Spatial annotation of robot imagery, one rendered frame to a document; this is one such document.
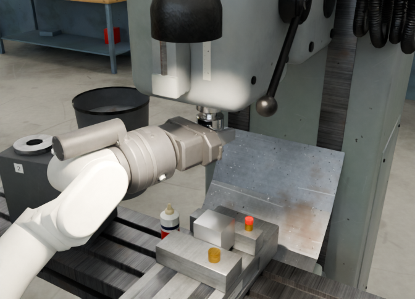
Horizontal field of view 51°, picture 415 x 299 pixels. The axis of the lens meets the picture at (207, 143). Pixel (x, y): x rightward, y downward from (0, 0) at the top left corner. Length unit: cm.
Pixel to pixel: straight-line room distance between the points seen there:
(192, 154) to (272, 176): 48
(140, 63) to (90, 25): 611
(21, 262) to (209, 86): 32
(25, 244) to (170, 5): 33
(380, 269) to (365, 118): 153
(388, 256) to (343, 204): 146
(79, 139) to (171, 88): 14
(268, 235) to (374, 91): 38
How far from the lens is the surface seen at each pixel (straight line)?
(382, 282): 242
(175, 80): 59
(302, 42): 75
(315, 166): 109
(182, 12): 42
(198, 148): 67
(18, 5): 783
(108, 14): 542
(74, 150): 59
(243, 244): 86
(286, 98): 108
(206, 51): 60
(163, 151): 64
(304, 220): 109
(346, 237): 120
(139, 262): 97
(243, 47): 58
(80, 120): 271
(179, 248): 82
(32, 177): 103
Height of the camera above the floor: 154
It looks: 25 degrees down
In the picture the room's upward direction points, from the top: straight up
